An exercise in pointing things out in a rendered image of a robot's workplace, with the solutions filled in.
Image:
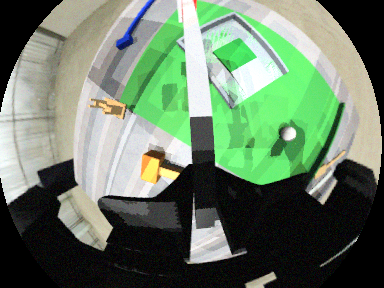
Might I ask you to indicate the green rectangular mat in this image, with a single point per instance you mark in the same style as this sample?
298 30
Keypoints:
248 138

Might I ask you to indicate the white golf ball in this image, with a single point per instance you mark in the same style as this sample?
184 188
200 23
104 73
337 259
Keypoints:
288 133

